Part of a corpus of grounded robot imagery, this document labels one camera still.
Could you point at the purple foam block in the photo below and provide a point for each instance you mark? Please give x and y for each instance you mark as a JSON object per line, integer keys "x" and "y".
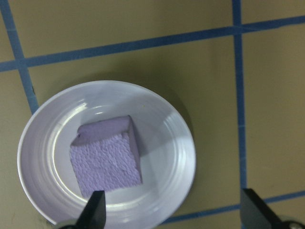
{"x": 107, "y": 162}

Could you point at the purple plate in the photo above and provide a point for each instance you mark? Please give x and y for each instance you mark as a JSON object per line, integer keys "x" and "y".
{"x": 166, "y": 155}

